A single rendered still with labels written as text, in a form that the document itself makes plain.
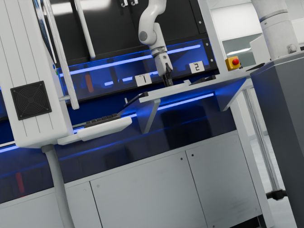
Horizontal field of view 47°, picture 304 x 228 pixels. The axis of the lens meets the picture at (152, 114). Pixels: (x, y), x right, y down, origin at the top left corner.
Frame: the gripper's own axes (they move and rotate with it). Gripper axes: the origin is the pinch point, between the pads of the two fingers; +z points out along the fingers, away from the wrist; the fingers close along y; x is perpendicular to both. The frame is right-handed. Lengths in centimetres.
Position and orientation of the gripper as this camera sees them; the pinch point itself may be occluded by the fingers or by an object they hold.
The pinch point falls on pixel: (168, 83)
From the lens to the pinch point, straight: 175.9
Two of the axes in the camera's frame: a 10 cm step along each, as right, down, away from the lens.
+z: 2.8, 9.6, -0.7
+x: -9.1, 2.5, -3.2
